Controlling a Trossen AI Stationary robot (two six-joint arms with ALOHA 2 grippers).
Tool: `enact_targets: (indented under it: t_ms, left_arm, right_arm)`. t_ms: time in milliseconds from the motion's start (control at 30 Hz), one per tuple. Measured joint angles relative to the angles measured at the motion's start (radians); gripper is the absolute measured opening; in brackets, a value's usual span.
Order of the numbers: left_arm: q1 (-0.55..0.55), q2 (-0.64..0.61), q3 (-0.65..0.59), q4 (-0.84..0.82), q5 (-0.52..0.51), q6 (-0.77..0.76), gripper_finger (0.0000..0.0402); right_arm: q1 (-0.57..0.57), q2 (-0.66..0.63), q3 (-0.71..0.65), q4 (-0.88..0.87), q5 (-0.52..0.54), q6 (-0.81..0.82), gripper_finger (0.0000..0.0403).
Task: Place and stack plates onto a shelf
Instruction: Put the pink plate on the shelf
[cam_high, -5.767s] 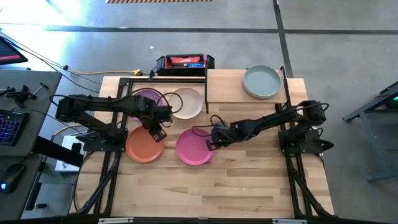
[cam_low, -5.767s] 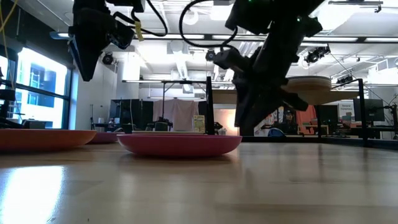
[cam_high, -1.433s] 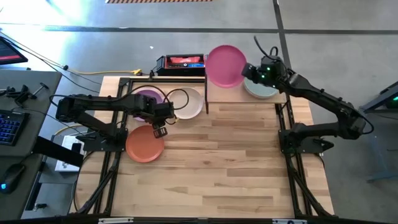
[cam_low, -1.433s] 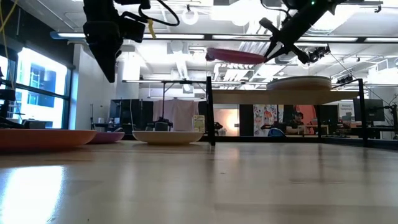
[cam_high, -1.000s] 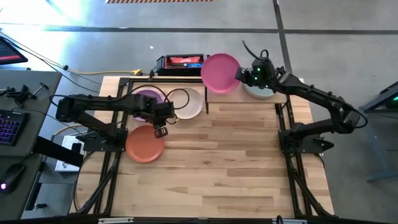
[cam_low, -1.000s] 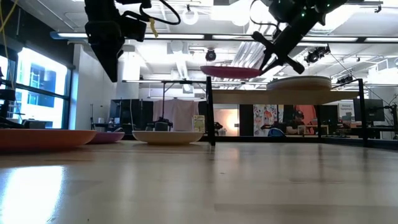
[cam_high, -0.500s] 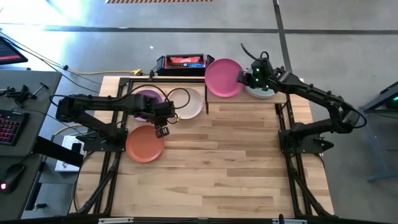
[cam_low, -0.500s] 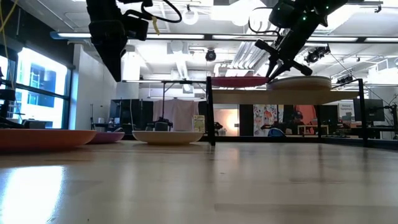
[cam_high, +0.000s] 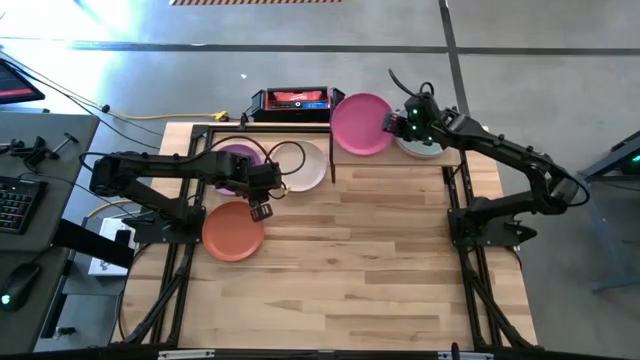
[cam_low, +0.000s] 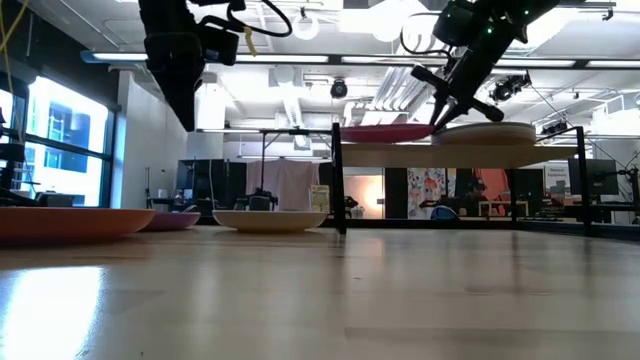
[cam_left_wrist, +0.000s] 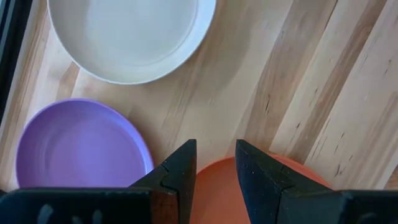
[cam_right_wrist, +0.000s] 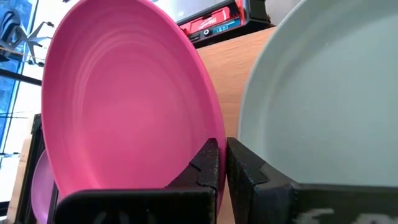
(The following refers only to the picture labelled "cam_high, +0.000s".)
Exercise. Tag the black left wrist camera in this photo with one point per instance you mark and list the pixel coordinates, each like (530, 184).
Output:
(266, 176)

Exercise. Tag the black flat bar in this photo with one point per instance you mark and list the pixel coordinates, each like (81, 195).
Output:
(90, 245)

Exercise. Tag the black backlit keyboard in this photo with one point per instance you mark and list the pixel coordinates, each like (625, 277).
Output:
(20, 205)

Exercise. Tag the dark grey metal stand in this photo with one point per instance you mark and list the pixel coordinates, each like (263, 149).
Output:
(607, 240)

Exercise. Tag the white paper box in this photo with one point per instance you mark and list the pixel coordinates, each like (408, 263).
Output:
(111, 226)

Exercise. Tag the pink plate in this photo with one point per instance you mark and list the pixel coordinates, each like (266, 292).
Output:
(360, 125)

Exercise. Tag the teal plate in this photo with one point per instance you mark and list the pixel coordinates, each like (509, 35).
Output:
(420, 150)

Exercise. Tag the black computer mouse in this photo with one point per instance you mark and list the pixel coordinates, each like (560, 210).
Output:
(20, 285)

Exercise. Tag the dark grey desk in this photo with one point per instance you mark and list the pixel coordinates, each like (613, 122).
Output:
(45, 245)

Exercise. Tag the orange plate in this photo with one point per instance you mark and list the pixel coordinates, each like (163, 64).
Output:
(230, 235)

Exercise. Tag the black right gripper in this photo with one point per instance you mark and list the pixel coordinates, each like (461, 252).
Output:
(425, 130)

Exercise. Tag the dark computer monitor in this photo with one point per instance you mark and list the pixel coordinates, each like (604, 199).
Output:
(15, 85)

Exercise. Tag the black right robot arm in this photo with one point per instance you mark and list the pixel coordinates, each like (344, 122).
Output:
(500, 147)

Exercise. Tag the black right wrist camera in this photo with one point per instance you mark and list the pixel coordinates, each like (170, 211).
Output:
(421, 104)

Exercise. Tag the wooden shelf with black legs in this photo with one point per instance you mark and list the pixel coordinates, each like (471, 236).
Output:
(365, 161)

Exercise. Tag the purple plate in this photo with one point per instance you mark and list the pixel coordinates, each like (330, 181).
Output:
(247, 152)

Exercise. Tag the red and black power box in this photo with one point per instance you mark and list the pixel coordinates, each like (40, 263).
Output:
(295, 100)

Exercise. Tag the cream plate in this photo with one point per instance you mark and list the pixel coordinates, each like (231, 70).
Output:
(310, 172)

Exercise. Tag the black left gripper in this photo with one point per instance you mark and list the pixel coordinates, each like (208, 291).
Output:
(242, 180)

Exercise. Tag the black clamp mount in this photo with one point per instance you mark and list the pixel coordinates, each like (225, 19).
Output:
(32, 152)

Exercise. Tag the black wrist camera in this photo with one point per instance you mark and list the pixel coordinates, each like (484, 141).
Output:
(421, 104)
(266, 176)

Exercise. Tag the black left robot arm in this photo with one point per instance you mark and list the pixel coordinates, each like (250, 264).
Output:
(150, 165)

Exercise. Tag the white tape label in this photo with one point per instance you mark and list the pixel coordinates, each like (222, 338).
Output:
(465, 356)
(186, 354)

